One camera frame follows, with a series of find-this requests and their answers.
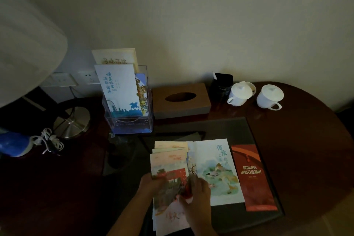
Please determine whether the person's right hand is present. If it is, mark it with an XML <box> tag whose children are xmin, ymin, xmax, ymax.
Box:
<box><xmin>178</xmin><ymin>174</ymin><xmax>213</xmax><ymax>228</ymax></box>

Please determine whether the person's left hand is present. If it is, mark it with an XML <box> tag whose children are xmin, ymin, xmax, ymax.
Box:
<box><xmin>137</xmin><ymin>172</ymin><xmax>167</xmax><ymax>198</ymax></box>

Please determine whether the stack of illustrated brochures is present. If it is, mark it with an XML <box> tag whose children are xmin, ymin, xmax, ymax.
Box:
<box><xmin>150</xmin><ymin>141</ymin><xmax>195</xmax><ymax>236</ymax></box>

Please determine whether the person's left forearm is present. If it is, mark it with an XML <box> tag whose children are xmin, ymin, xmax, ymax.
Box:
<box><xmin>106</xmin><ymin>190</ymin><xmax>155</xmax><ymax>236</ymax></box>

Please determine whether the white landscape painting brochure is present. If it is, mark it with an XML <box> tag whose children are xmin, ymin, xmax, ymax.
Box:
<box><xmin>188</xmin><ymin>138</ymin><xmax>246</xmax><ymax>207</ymax></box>

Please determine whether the clear acrylic brochure holder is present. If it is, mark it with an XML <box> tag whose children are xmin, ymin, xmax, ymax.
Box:
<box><xmin>101</xmin><ymin>65</ymin><xmax>154</xmax><ymax>135</ymax></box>

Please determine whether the red brochure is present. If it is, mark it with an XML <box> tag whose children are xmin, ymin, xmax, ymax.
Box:
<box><xmin>231</xmin><ymin>144</ymin><xmax>278</xmax><ymax>212</ymax></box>

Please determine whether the dark desk mat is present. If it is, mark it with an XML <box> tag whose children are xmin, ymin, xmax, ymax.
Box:
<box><xmin>102</xmin><ymin>117</ymin><xmax>285</xmax><ymax>234</ymax></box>

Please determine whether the brown tissue box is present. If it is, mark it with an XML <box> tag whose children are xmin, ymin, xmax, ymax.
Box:
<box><xmin>152</xmin><ymin>83</ymin><xmax>212</xmax><ymax>120</ymax></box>

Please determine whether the blue illustrated brochure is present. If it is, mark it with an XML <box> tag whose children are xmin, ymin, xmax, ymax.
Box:
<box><xmin>134</xmin><ymin>73</ymin><xmax>149</xmax><ymax>116</ymax></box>

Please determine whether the white brochure with blue skyline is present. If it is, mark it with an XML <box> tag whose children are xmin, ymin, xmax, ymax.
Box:
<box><xmin>94</xmin><ymin>64</ymin><xmax>143</xmax><ymax>119</ymax></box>

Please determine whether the round silver lamp base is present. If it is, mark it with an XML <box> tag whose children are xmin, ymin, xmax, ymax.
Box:
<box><xmin>53</xmin><ymin>106</ymin><xmax>91</xmax><ymax>140</ymax></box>

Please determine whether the black pen holder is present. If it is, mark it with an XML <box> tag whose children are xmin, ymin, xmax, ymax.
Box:
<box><xmin>209</xmin><ymin>73</ymin><xmax>234</xmax><ymax>104</ymax></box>

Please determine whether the white lidded cup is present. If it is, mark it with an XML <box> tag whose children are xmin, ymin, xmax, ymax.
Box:
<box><xmin>256</xmin><ymin>84</ymin><xmax>285</xmax><ymax>111</ymax></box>
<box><xmin>227</xmin><ymin>81</ymin><xmax>257</xmax><ymax>107</ymax></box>

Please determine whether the cream brochure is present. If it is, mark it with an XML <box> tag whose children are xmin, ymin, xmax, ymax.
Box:
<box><xmin>91</xmin><ymin>48</ymin><xmax>139</xmax><ymax>73</ymax></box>

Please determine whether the blue rounded appliance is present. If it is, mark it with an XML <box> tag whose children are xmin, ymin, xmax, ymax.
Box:
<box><xmin>0</xmin><ymin>130</ymin><xmax>34</xmax><ymax>158</ymax></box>

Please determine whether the white lamp shade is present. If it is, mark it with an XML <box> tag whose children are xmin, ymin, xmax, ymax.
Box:
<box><xmin>0</xmin><ymin>0</ymin><xmax>68</xmax><ymax>108</ymax></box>

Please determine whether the white bundled cable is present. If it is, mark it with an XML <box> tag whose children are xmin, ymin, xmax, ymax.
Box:
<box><xmin>30</xmin><ymin>128</ymin><xmax>65</xmax><ymax>156</ymax></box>

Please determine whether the white wall socket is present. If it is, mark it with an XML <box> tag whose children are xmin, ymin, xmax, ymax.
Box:
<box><xmin>77</xmin><ymin>70</ymin><xmax>100</xmax><ymax>85</ymax></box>

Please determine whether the white wall switch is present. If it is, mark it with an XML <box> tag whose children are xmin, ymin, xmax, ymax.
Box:
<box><xmin>52</xmin><ymin>73</ymin><xmax>78</xmax><ymax>88</ymax></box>

